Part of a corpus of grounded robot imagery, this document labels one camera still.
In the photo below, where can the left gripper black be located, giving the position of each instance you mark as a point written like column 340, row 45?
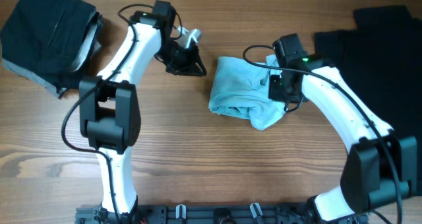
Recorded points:
column 189, row 66

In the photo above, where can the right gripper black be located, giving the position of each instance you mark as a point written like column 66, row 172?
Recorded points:
column 274, row 93

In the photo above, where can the light blue t-shirt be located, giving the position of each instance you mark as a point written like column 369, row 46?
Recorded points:
column 241, row 90

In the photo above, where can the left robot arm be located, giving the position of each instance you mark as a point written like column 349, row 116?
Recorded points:
column 109, row 110

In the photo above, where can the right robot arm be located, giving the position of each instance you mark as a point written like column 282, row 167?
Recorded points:
column 380, row 168

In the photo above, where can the black garment on right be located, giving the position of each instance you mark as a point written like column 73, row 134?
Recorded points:
column 380, row 60

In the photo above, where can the folded white patterned garment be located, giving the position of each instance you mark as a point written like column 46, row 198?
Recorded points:
column 89, row 46

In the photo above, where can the folded grey garment under stack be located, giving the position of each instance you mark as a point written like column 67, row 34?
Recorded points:
column 64, row 83

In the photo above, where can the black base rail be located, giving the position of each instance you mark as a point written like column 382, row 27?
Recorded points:
column 283, row 213

